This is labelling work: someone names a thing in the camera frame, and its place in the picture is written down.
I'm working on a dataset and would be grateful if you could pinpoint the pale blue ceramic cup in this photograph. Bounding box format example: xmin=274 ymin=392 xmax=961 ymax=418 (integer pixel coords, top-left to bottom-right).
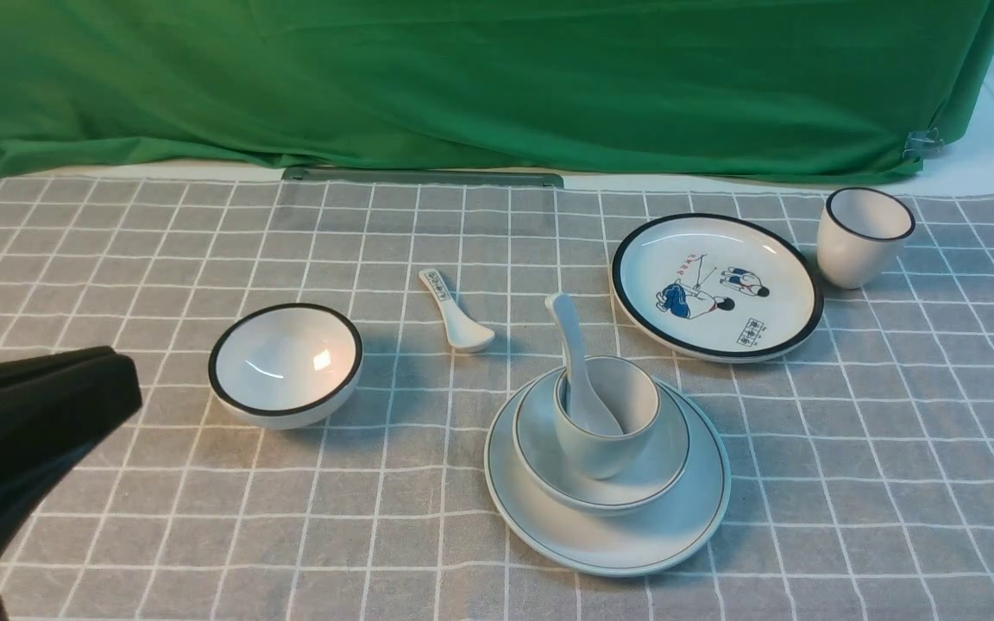
xmin=553 ymin=356 xmax=662 ymax=480

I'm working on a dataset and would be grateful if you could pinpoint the illustrated black-rimmed plate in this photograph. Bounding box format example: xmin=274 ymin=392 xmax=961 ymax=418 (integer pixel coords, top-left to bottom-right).
xmin=610 ymin=213 xmax=825 ymax=363

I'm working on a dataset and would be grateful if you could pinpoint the large pale blue plate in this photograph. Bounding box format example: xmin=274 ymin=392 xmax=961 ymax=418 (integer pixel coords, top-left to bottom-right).
xmin=482 ymin=381 xmax=733 ymax=577

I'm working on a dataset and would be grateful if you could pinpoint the grey metal bar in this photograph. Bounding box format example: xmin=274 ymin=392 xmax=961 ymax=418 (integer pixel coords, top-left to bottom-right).
xmin=281 ymin=166 xmax=565 ymax=189

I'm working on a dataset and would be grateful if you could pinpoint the white black-rimmed bowl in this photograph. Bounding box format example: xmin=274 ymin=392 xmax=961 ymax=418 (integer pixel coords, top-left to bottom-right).
xmin=206 ymin=302 xmax=364 ymax=430

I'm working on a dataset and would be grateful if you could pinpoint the white black-rimmed cup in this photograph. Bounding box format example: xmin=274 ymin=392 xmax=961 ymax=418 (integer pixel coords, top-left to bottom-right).
xmin=816 ymin=187 xmax=916 ymax=290

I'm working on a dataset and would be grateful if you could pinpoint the green backdrop cloth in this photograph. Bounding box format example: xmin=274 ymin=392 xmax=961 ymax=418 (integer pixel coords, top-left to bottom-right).
xmin=0 ymin=1 xmax=994 ymax=185

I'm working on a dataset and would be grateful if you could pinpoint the metal binder clip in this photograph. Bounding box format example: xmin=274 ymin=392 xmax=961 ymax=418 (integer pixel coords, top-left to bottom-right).
xmin=901 ymin=127 xmax=947 ymax=160

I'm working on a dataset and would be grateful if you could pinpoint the pale blue ceramic spoon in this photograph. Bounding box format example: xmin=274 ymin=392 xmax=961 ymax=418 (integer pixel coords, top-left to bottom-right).
xmin=544 ymin=293 xmax=622 ymax=436

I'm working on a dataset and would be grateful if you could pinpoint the white patterned ceramic spoon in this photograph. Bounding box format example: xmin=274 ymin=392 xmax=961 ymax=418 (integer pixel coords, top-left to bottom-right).
xmin=418 ymin=268 xmax=494 ymax=353

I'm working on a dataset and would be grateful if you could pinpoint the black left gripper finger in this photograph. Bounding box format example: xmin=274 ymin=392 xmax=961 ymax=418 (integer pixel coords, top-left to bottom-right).
xmin=0 ymin=346 xmax=119 ymax=388
xmin=0 ymin=354 xmax=142 ymax=620

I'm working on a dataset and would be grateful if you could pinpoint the pale blue shallow bowl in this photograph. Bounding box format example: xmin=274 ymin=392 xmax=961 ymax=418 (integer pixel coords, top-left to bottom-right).
xmin=512 ymin=369 xmax=693 ymax=515

